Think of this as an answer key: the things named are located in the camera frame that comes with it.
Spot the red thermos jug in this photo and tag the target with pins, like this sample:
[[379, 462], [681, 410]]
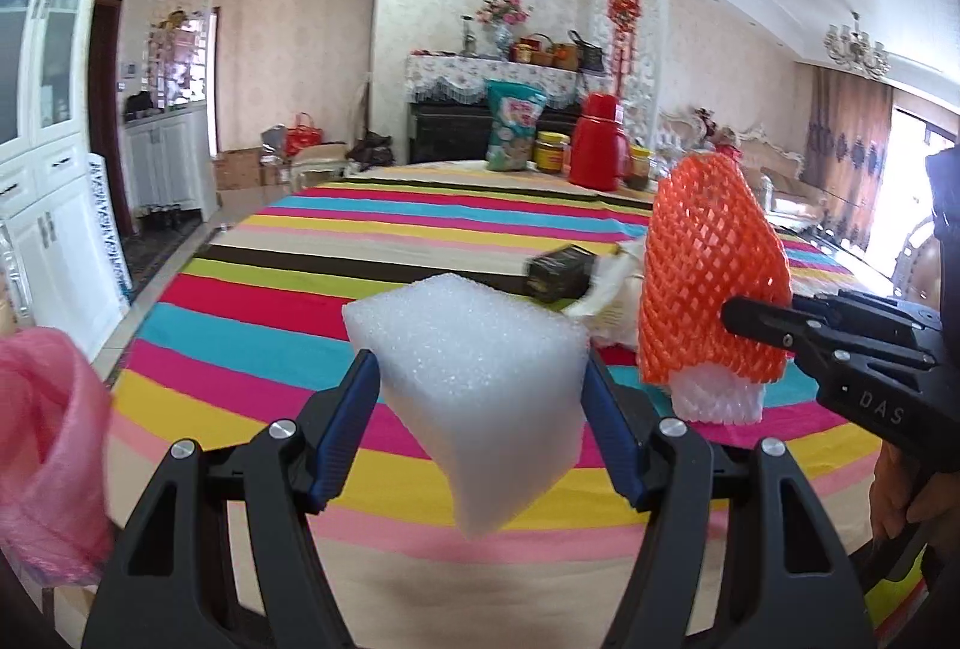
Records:
[[596, 147]]

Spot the white chair beige cushion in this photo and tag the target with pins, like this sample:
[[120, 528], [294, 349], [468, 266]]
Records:
[[322, 154]]

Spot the dark leather bag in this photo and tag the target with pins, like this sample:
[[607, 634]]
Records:
[[371, 150]]

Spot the floral lace cloth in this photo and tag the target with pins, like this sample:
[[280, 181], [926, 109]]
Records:
[[450, 72]]

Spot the green patterned snack bag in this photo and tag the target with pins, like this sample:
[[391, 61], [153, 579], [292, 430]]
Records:
[[514, 128]]

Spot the flower bouquet in vase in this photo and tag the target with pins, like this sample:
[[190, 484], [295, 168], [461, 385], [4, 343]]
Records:
[[504, 12]]

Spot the red knot wall ornament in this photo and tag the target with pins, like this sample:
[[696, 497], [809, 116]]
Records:
[[625, 4]]

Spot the striped colourful tablecloth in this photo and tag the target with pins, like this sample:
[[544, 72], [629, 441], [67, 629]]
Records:
[[300, 319]]

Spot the orange foam fruit net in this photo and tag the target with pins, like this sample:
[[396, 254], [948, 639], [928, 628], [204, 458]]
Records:
[[697, 259]]

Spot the black bag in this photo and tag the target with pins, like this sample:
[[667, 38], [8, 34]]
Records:
[[139, 105]]

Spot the person's right hand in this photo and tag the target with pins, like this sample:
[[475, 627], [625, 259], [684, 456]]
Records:
[[896, 491]]

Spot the dark patterned rug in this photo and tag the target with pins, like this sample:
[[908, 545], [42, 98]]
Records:
[[161, 248]]

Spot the crystal chandelier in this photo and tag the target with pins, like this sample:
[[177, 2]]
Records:
[[855, 49]]

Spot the row of dark shoes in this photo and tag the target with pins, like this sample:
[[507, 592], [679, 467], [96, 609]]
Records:
[[161, 212]]

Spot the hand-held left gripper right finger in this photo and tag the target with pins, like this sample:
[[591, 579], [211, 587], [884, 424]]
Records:
[[611, 431]]

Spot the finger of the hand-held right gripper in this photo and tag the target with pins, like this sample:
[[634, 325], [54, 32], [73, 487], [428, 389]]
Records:
[[814, 302], [757, 315]]

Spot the dark wooden door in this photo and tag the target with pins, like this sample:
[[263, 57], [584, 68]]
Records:
[[105, 94]]

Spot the red gift basket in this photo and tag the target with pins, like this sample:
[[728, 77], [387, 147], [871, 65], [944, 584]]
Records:
[[534, 53]]

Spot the large cardboard box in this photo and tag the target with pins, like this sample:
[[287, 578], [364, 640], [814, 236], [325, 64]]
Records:
[[236, 169]]

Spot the brown patterned curtain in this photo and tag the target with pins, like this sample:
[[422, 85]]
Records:
[[847, 154]]

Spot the white patterned board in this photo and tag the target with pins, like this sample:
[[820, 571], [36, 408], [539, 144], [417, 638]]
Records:
[[109, 221]]

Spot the white foam fruit net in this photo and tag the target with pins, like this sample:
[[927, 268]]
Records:
[[712, 401]]

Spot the brown glass jar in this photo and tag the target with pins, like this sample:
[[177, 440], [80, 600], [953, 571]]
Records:
[[639, 169]]

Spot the brown woven basket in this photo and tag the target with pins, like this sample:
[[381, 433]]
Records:
[[568, 55]]

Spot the white foam block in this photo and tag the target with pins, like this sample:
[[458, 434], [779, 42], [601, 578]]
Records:
[[465, 394]]

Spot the low white cabinet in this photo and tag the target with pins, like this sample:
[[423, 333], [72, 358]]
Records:
[[169, 162]]

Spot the white carved entrance screen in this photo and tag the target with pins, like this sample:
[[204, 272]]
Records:
[[180, 64]]

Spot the red gift bag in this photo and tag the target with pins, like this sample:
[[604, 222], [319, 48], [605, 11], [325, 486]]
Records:
[[304, 138]]

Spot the tall white glass-door cabinet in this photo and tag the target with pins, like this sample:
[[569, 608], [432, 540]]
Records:
[[60, 169]]

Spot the yellow-lid jar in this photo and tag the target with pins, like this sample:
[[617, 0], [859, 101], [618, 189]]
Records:
[[551, 154]]

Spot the ornate beige sofa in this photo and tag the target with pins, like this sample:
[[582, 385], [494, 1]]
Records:
[[780, 162]]

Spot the small black box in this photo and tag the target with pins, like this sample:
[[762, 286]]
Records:
[[559, 274]]

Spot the pink-lined trash bin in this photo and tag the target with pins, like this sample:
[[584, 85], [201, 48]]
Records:
[[52, 439]]

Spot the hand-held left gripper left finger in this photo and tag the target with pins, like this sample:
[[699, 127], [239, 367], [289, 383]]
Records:
[[345, 424]]

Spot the black piano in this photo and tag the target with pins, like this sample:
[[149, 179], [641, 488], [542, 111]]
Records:
[[450, 132]]

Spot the dark handbag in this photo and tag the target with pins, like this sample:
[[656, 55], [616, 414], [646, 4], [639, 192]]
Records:
[[592, 60]]

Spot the grey gift bag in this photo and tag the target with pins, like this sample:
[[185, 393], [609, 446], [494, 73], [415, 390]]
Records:
[[275, 143]]

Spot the white plastic bag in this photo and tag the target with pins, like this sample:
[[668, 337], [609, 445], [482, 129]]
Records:
[[615, 311]]

